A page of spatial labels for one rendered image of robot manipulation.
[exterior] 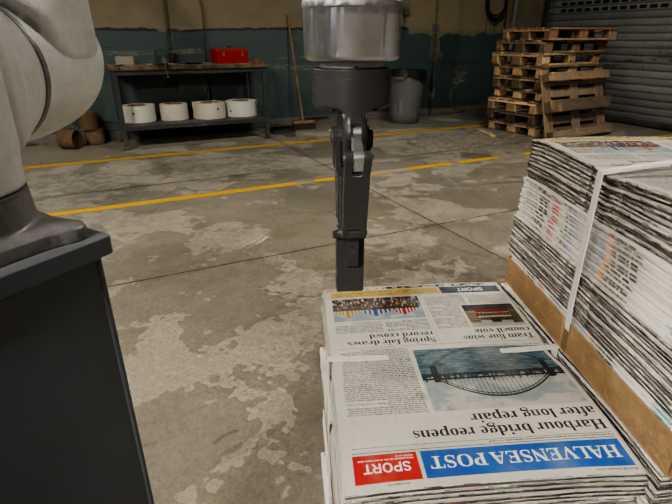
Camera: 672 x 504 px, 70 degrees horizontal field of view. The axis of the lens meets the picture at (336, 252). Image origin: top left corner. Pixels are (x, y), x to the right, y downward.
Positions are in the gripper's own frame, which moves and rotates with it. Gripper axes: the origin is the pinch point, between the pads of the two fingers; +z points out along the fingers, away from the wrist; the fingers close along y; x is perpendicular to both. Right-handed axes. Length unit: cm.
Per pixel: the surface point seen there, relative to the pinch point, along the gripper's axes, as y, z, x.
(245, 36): 659, -25, 64
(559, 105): 539, 54, -321
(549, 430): -13.5, 13.3, -18.7
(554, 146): 9.9, -10.1, -27.0
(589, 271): -3.0, 1.1, -26.4
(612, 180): -2.6, -9.2, -26.8
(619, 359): -11.3, 6.7, -25.8
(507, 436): -13.9, 13.3, -14.2
